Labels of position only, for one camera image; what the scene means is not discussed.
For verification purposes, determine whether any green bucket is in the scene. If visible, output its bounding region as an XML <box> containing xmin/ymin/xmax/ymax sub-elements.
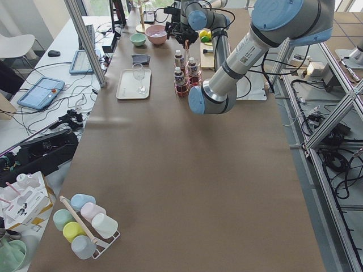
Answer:
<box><xmin>1</xmin><ymin>238</ymin><xmax>27</xmax><ymax>272</ymax></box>

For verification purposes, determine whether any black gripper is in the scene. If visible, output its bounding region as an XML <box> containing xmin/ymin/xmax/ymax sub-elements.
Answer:
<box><xmin>166</xmin><ymin>22</ymin><xmax>199</xmax><ymax>44</ymax></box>

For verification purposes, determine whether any black monitor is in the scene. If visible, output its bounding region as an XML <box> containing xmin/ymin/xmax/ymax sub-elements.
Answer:
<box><xmin>109</xmin><ymin>0</ymin><xmax>126</xmax><ymax>37</ymax></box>

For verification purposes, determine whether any blue teach pendant near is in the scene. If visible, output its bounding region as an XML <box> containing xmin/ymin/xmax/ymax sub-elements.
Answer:
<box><xmin>17</xmin><ymin>77</ymin><xmax>65</xmax><ymax>110</ymax></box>

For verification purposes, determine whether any tea bottle middle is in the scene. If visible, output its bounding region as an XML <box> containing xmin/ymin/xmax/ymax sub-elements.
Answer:
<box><xmin>187</xmin><ymin>57</ymin><xmax>200</xmax><ymax>86</ymax></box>

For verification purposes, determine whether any blue teach pendant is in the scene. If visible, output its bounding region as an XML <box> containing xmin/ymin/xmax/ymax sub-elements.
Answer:
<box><xmin>69</xmin><ymin>50</ymin><xmax>93</xmax><ymax>75</ymax></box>
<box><xmin>17</xmin><ymin>77</ymin><xmax>65</xmax><ymax>110</ymax></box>

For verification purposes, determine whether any blue plastic cup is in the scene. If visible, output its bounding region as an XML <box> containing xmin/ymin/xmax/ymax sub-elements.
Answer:
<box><xmin>70</xmin><ymin>193</ymin><xmax>96</xmax><ymax>212</ymax></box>

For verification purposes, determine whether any tea bottle white cap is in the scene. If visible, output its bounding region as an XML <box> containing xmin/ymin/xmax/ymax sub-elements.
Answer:
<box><xmin>174</xmin><ymin>49</ymin><xmax>185</xmax><ymax>71</ymax></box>

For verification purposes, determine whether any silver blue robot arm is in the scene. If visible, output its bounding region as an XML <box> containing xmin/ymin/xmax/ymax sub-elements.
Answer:
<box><xmin>174</xmin><ymin>0</ymin><xmax>335</xmax><ymax>114</ymax></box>

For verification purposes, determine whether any white plastic cup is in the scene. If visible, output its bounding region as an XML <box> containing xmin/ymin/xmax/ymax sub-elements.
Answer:
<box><xmin>91</xmin><ymin>213</ymin><xmax>119</xmax><ymax>239</ymax></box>

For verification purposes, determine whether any black computer mouse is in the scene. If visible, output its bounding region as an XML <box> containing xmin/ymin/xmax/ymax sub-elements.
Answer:
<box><xmin>48</xmin><ymin>50</ymin><xmax>61</xmax><ymax>57</ymax></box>

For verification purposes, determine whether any pink plastic cup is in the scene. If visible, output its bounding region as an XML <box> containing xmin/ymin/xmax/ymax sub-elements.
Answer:
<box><xmin>81</xmin><ymin>202</ymin><xmax>107</xmax><ymax>223</ymax></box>

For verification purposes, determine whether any wooden cup tree stand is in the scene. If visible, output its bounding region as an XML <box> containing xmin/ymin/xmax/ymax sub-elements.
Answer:
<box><xmin>136</xmin><ymin>0</ymin><xmax>150</xmax><ymax>33</ymax></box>

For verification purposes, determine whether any aluminium frame post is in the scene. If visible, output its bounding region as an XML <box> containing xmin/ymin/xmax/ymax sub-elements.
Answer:
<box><xmin>64</xmin><ymin>0</ymin><xmax>107</xmax><ymax>88</ymax></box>

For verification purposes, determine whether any copper wire bottle basket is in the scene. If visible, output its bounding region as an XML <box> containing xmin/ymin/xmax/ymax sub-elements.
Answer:
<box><xmin>174</xmin><ymin>44</ymin><xmax>201</xmax><ymax>97</ymax></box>

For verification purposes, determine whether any grey plastic cup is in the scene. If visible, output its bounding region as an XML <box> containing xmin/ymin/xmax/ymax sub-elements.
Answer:
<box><xmin>71</xmin><ymin>235</ymin><xmax>96</xmax><ymax>260</ymax></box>

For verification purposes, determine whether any black camera clamp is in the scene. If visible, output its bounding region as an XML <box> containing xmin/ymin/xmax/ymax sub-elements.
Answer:
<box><xmin>49</xmin><ymin>109</ymin><xmax>83</xmax><ymax>131</ymax></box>

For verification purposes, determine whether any cream rabbit tray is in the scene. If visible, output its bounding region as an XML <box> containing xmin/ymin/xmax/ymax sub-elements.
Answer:
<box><xmin>116</xmin><ymin>69</ymin><xmax>151</xmax><ymax>100</ymax></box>

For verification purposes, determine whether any wooden cutting board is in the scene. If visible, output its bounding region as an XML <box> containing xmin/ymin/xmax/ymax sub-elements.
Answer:
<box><xmin>200</xmin><ymin>42</ymin><xmax>214</xmax><ymax>70</ymax></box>

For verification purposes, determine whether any yellow plastic cup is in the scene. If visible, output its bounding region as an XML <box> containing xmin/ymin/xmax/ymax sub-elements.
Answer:
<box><xmin>62</xmin><ymin>222</ymin><xmax>86</xmax><ymax>243</ymax></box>

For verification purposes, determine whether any blue teach pendant far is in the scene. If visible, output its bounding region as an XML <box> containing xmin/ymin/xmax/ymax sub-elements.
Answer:
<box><xmin>69</xmin><ymin>50</ymin><xmax>93</xmax><ymax>75</ymax></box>

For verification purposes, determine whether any yellow lemon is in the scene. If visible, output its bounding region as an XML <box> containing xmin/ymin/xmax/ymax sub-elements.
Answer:
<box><xmin>199</xmin><ymin>29</ymin><xmax>208</xmax><ymax>39</ymax></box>

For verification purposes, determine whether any white cardboard box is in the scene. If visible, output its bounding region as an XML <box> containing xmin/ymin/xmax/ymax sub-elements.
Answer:
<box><xmin>1</xmin><ymin>171</ymin><xmax>56</xmax><ymax>232</ymax></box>

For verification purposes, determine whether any tea bottle front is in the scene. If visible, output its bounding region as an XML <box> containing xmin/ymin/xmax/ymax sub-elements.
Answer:
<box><xmin>174</xmin><ymin>67</ymin><xmax>188</xmax><ymax>97</ymax></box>

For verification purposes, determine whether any white wire cup rack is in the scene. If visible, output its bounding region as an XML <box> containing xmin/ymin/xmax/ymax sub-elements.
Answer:
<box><xmin>60</xmin><ymin>196</ymin><xmax>121</xmax><ymax>260</ymax></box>

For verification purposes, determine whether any clear wine glass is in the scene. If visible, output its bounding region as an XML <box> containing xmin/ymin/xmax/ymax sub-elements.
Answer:
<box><xmin>132</xmin><ymin>63</ymin><xmax>146</xmax><ymax>94</ymax></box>

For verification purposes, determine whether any black equipment case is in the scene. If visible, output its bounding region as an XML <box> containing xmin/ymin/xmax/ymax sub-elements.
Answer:
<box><xmin>1</xmin><ymin>129</ymin><xmax>78</xmax><ymax>188</ymax></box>

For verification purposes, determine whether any green bowl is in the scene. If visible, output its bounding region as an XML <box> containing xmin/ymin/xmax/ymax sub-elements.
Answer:
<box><xmin>129</xmin><ymin>33</ymin><xmax>146</xmax><ymax>46</ymax></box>

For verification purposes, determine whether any grey folded cloth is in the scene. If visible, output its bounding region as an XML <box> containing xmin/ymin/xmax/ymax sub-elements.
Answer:
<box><xmin>132</xmin><ymin>54</ymin><xmax>150</xmax><ymax>65</ymax></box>

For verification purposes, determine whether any pink bowl with ice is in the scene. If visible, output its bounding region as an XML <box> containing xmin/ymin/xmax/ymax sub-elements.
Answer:
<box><xmin>145</xmin><ymin>24</ymin><xmax>167</xmax><ymax>45</ymax></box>

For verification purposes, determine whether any black glass tray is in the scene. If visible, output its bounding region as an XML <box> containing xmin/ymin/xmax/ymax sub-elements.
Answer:
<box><xmin>143</xmin><ymin>11</ymin><xmax>156</xmax><ymax>24</ymax></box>

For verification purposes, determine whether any green plastic cup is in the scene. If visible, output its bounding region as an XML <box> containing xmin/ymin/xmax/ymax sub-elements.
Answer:
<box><xmin>53</xmin><ymin>209</ymin><xmax>75</xmax><ymax>231</ymax></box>

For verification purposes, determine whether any white chair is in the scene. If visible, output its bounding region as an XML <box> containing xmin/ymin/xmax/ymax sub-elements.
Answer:
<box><xmin>1</xmin><ymin>34</ymin><xmax>36</xmax><ymax>69</ymax></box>

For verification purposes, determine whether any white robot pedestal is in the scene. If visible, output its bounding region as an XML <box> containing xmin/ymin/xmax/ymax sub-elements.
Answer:
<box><xmin>237</xmin><ymin>67</ymin><xmax>267</xmax><ymax>101</ymax></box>

